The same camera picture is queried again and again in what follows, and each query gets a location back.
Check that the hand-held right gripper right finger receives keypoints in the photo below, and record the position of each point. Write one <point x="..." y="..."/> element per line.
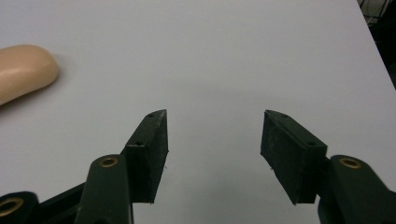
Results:
<point x="289" y="155"/>

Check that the beige soap bar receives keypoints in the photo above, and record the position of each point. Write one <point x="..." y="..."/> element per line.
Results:
<point x="21" y="70"/>

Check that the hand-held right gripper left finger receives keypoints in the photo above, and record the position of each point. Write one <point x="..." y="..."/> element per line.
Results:
<point x="146" y="155"/>

